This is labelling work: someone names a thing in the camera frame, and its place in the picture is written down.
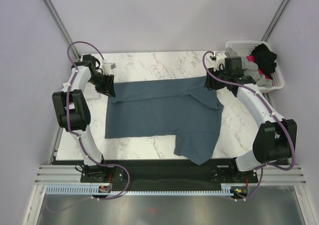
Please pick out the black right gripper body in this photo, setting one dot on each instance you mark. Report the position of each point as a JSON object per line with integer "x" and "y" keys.
{"x": 214, "y": 84}

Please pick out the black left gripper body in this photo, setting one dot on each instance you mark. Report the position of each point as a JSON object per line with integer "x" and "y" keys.
{"x": 97, "y": 78}

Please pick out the teal blue polo shirt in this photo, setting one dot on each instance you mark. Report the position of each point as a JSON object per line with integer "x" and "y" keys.
{"x": 180, "y": 107}

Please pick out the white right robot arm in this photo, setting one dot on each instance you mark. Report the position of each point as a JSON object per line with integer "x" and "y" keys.
{"x": 275, "y": 141}

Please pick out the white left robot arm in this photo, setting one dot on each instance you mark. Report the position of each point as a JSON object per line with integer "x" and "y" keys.
{"x": 71, "y": 109}

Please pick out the white folded t shirt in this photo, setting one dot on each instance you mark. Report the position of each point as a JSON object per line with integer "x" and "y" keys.
{"x": 90, "y": 92}

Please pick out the grey t shirt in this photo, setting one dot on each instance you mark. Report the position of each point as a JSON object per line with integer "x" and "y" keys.
{"x": 251, "y": 69}

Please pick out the white plastic laundry basket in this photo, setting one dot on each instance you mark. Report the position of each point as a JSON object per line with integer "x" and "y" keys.
{"x": 244, "y": 48}

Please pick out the black t shirt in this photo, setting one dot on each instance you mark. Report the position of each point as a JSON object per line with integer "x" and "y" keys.
{"x": 265, "y": 59}

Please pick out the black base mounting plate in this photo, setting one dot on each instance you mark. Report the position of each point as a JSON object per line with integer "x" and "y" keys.
{"x": 167, "y": 175}

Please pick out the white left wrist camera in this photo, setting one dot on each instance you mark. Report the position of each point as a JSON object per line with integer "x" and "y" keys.
{"x": 107, "y": 68}

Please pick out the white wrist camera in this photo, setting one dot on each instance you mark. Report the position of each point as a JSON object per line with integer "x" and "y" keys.
{"x": 219, "y": 59}
{"x": 107, "y": 68}

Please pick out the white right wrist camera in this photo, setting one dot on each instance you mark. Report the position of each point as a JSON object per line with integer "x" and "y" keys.
{"x": 219, "y": 59}

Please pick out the aluminium front frame rails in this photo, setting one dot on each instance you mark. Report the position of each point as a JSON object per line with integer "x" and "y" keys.
{"x": 67, "y": 175}

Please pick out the aluminium frame rail right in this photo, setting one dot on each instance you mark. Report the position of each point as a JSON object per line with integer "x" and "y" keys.
{"x": 275, "y": 19}

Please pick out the aluminium frame rail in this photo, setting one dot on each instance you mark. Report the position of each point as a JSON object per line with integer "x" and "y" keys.
{"x": 58, "y": 21}
{"x": 275, "y": 19}

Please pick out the aluminium frame rail left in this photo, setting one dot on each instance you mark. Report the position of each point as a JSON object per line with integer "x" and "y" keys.
{"x": 58, "y": 21}

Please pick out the white slotted cable duct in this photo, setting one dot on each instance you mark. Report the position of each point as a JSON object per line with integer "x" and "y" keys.
{"x": 96, "y": 190}

